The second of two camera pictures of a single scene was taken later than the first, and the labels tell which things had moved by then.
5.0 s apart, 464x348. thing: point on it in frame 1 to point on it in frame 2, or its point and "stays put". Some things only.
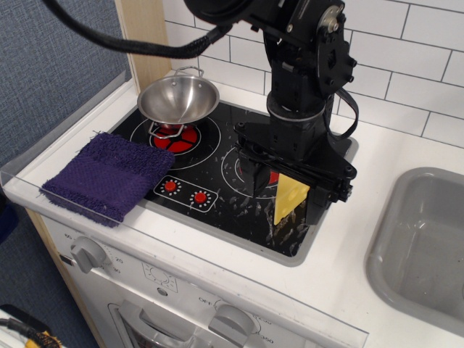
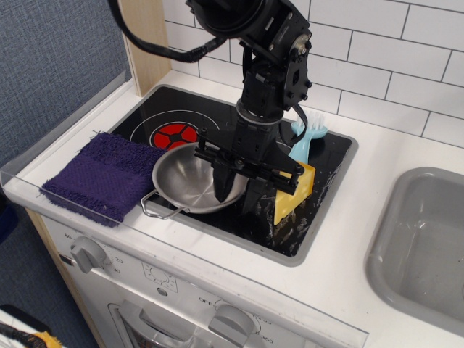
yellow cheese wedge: (291, 195) stays put
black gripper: (309, 147) to (254, 148)
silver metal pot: (172, 101) to (185, 182)
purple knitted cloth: (106, 177) stays put
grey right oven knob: (233, 323) stays put
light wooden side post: (144, 20) stays put
